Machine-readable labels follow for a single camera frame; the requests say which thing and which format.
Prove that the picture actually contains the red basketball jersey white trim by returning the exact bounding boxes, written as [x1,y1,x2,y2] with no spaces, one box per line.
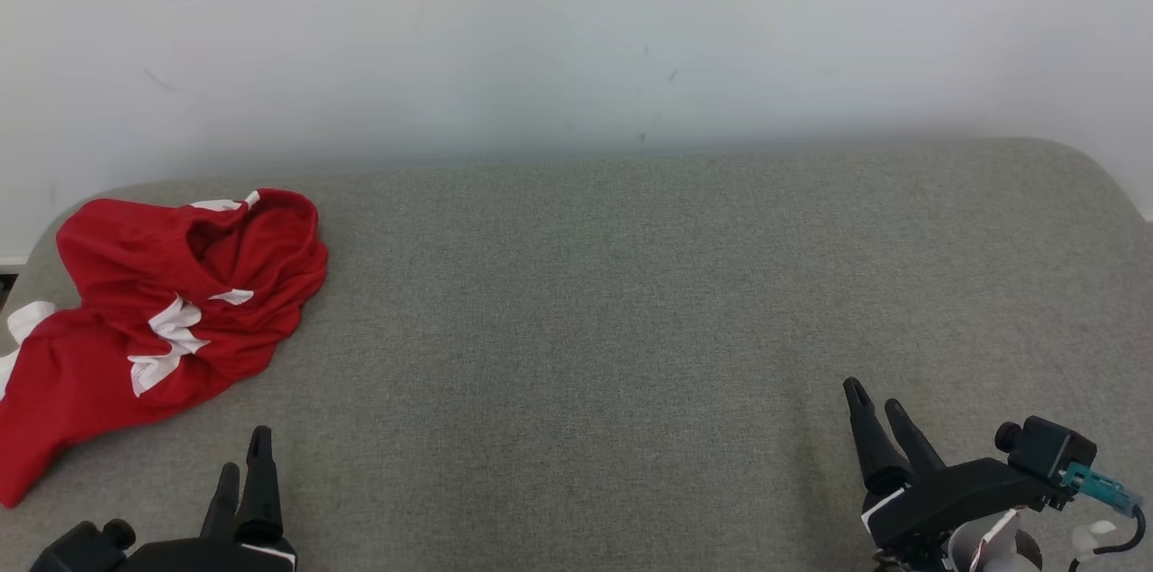
[0,300,280,510]

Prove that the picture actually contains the red shorts white stripe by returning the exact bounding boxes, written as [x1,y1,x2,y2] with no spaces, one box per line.
[56,188,331,397]

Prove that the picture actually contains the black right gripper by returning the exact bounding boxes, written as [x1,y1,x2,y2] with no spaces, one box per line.
[843,377,1062,572]

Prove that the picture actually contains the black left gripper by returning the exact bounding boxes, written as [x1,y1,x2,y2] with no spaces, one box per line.
[117,426,298,572]

